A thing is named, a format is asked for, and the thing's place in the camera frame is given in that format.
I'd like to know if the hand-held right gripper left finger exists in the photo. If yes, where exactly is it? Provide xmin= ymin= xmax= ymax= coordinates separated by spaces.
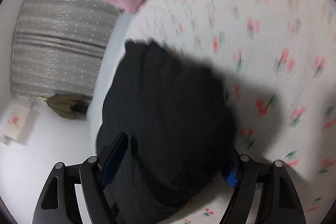
xmin=31 ymin=132 xmax=129 ymax=224

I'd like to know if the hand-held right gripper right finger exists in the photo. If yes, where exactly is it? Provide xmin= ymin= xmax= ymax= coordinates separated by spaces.
xmin=219 ymin=154 xmax=306 ymax=224

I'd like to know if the black long coat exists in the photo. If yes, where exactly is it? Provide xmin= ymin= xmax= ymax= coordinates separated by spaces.
xmin=96 ymin=40 xmax=235 ymax=224

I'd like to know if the olive green jacket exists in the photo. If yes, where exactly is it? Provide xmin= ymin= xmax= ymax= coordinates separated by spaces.
xmin=38 ymin=94 xmax=91 ymax=120

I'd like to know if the white printed bag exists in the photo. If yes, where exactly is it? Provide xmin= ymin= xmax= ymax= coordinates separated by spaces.
xmin=0 ymin=105 xmax=36 ymax=146

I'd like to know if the grey star-patterned curtain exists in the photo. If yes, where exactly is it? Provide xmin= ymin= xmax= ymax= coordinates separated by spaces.
xmin=10 ymin=0 xmax=121 ymax=98

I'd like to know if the floral white bed sheet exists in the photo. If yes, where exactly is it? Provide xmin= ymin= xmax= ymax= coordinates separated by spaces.
xmin=87 ymin=0 xmax=336 ymax=224

